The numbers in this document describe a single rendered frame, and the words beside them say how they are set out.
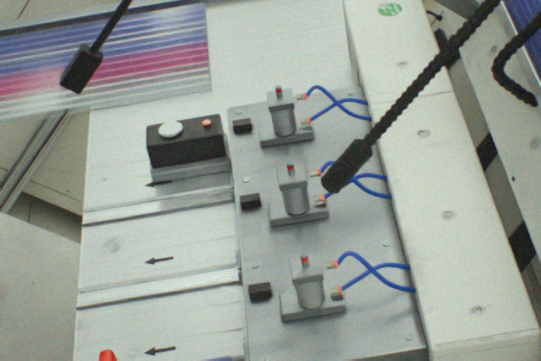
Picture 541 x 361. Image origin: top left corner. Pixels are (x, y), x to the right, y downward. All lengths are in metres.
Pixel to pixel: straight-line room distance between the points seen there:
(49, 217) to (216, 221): 1.62
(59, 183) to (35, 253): 0.98
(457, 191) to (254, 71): 0.38
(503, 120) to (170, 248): 0.33
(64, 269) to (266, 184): 0.65
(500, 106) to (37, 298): 0.79
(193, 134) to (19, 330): 0.49
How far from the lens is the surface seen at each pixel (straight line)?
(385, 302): 0.90
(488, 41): 1.01
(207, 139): 1.11
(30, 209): 2.67
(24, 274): 1.57
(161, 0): 1.40
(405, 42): 1.13
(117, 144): 1.20
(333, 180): 0.84
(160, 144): 1.11
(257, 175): 1.02
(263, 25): 1.33
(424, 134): 1.01
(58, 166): 2.55
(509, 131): 0.93
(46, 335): 1.52
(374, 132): 0.82
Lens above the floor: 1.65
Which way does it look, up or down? 29 degrees down
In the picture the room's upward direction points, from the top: 40 degrees clockwise
